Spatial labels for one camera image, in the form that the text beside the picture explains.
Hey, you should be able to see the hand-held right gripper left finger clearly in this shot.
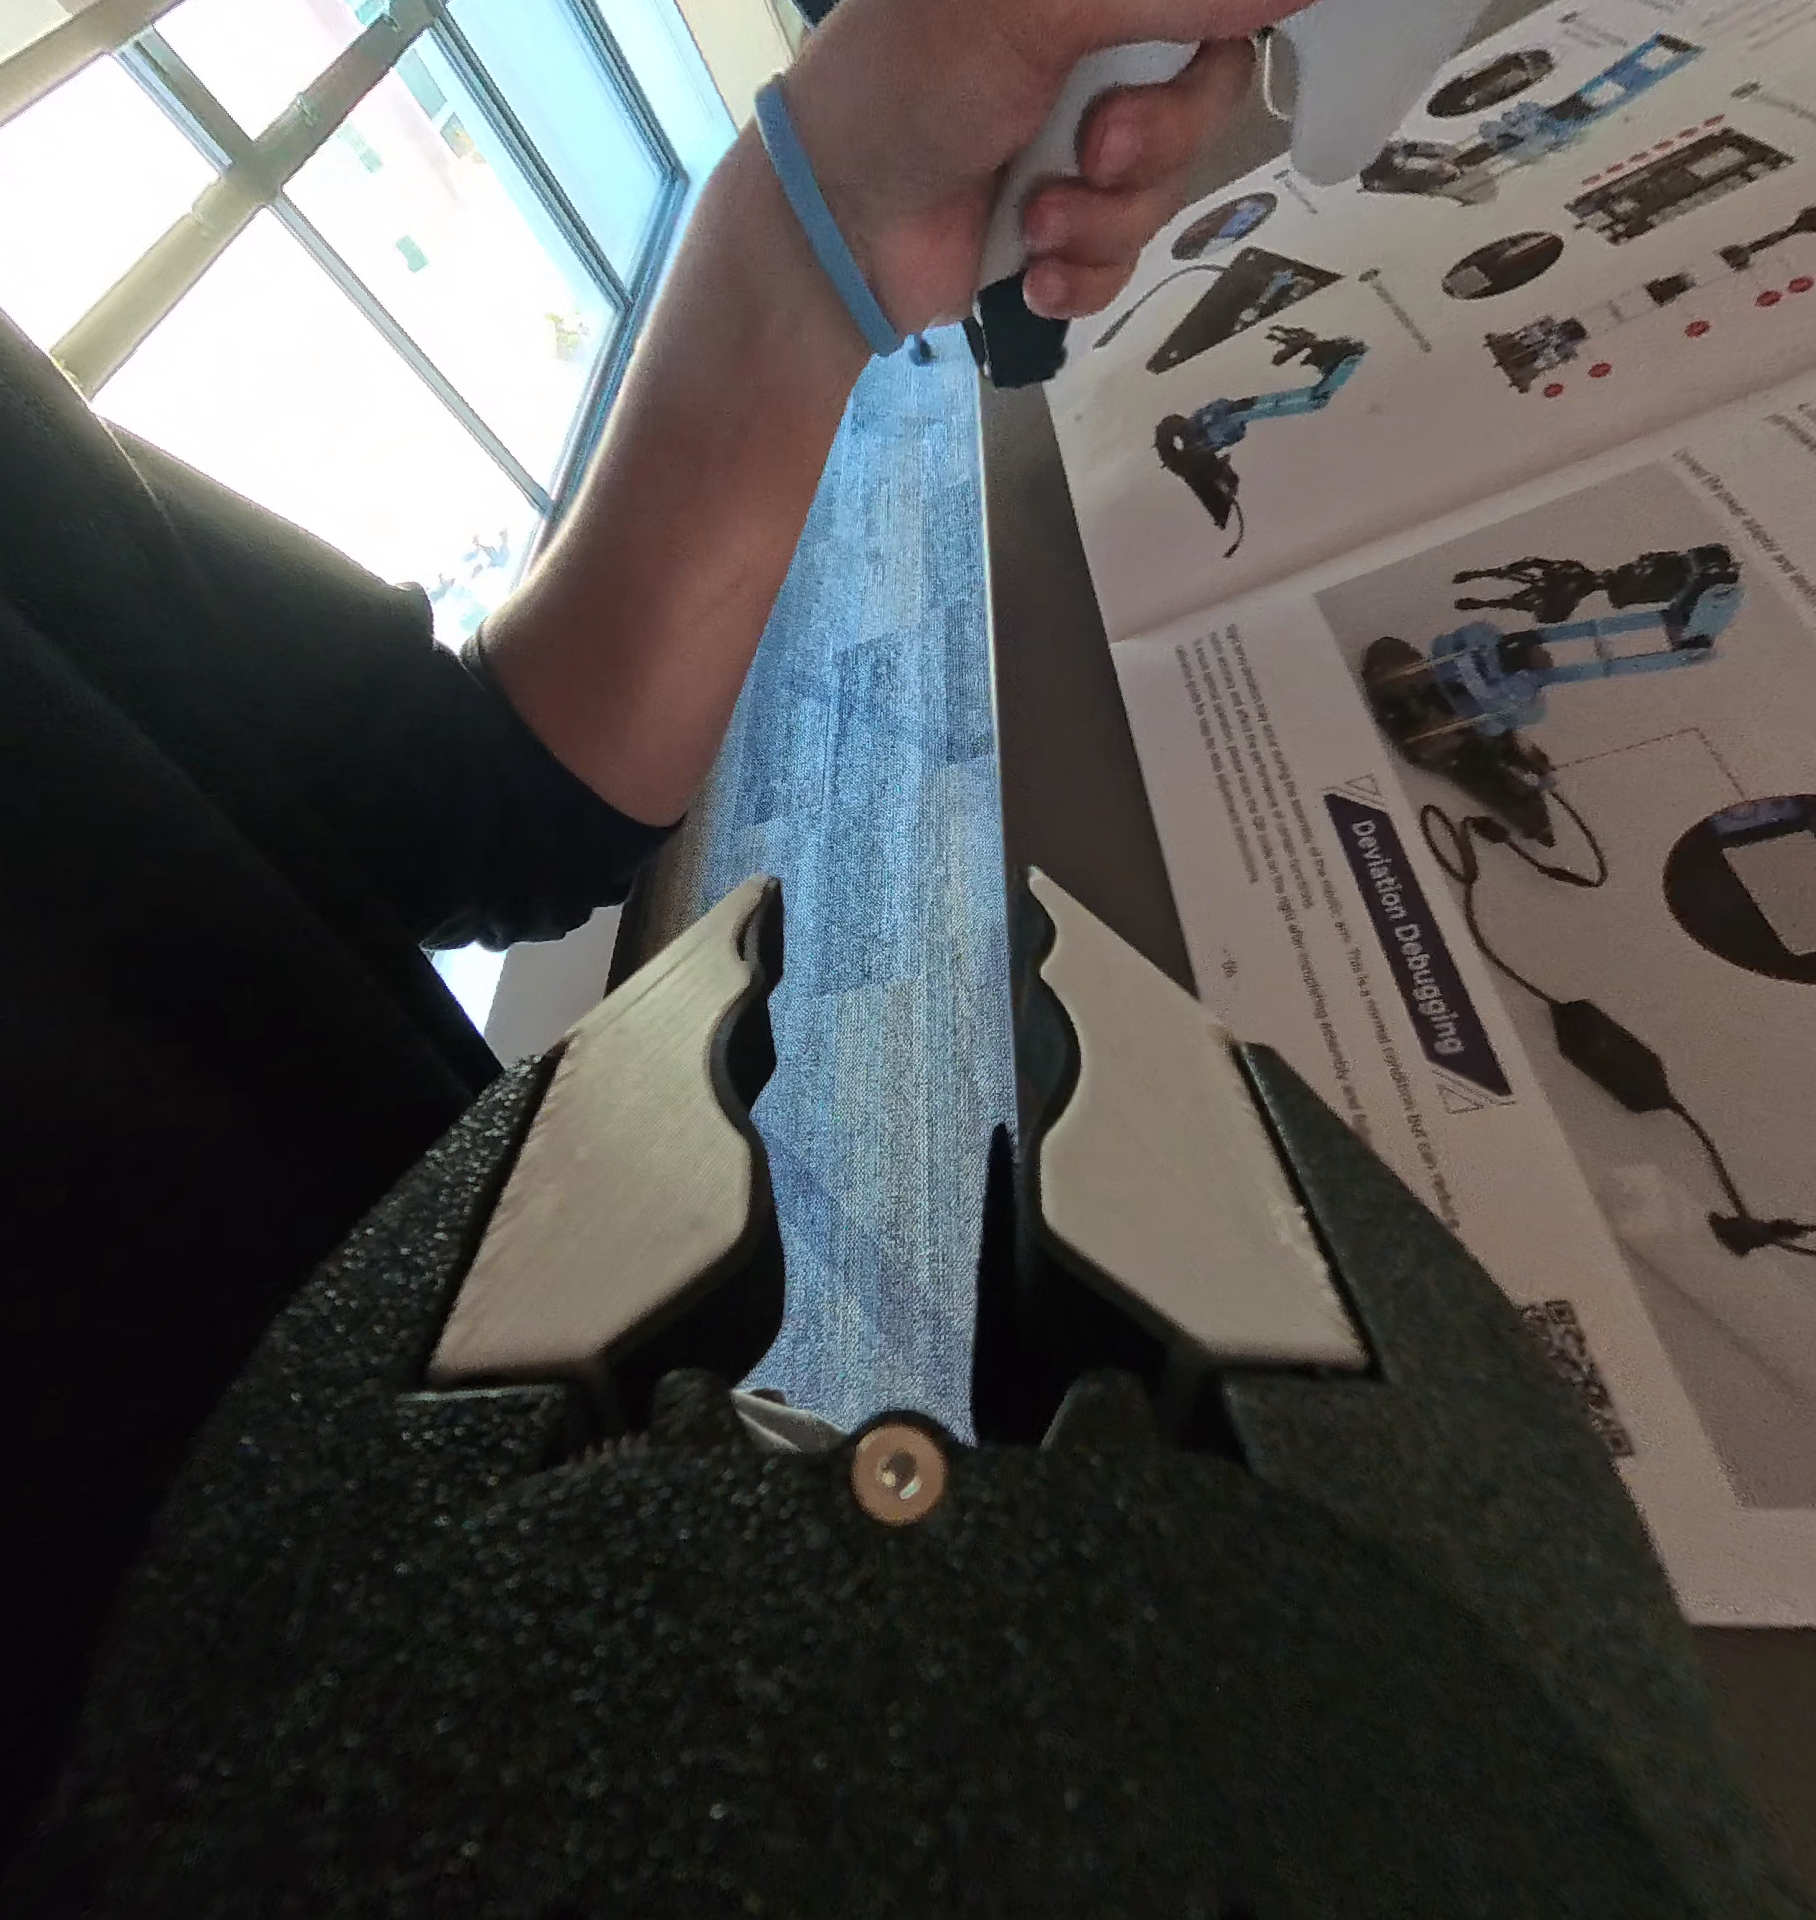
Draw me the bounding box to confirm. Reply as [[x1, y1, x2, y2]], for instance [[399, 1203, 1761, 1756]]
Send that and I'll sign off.
[[428, 872, 786, 1430]]

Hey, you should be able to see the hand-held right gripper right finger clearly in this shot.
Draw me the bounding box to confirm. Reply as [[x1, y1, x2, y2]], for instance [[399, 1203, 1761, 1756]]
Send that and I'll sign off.
[[974, 867, 1369, 1433]]

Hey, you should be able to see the person's left forearm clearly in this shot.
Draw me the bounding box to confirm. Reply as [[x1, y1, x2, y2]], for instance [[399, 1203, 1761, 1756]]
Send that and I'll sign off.
[[459, 90, 909, 834]]

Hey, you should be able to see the person's left hand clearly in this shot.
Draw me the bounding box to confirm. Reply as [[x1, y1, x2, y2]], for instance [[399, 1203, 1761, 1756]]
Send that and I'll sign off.
[[781, 0, 1309, 338]]

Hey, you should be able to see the instruction manual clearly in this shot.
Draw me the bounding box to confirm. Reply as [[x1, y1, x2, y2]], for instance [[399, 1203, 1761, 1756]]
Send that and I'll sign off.
[[1043, 0, 1816, 1627]]

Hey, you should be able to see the blue wristband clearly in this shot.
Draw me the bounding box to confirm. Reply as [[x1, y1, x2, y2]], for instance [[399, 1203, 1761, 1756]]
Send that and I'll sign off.
[[753, 74, 909, 354]]

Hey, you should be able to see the large glass window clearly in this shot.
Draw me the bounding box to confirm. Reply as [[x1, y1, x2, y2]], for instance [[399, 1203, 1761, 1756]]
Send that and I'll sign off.
[[0, 0, 697, 637]]

